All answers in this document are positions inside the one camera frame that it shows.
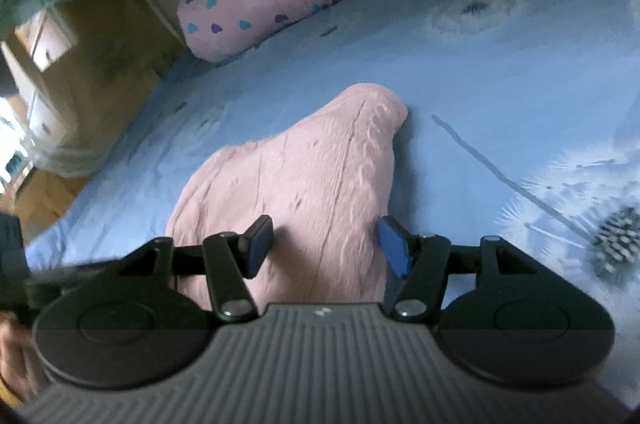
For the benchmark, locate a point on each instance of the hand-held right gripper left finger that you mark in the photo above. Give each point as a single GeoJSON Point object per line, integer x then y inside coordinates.
{"type": "Point", "coordinates": [260, 246]}

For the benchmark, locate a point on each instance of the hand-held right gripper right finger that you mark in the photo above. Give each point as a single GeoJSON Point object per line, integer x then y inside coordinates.
{"type": "Point", "coordinates": [395, 249]}

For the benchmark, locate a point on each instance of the pink knitted cardigan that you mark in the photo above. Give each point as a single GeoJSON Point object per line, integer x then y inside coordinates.
{"type": "Point", "coordinates": [310, 163]}

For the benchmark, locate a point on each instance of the person's left hand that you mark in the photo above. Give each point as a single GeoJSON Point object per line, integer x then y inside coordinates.
{"type": "Point", "coordinates": [15, 359]}

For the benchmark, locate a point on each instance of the white net cloth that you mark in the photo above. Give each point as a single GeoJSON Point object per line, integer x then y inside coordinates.
{"type": "Point", "coordinates": [75, 161]}

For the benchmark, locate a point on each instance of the blue dandelion print bedsheet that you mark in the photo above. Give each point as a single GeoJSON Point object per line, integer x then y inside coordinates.
{"type": "Point", "coordinates": [475, 53]}

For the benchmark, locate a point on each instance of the wooden drawer cabinet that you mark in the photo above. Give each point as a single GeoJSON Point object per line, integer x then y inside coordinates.
{"type": "Point", "coordinates": [47, 43]}

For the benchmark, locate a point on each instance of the wooden bed frame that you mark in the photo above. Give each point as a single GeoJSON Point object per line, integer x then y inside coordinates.
{"type": "Point", "coordinates": [115, 68]}

